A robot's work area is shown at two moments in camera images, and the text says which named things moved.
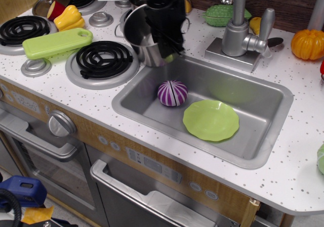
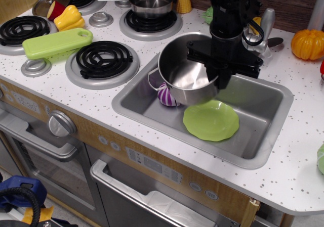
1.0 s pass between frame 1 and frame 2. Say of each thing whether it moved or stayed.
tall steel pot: moved
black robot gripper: moved
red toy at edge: stayed
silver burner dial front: stayed
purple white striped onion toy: stayed
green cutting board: stayed
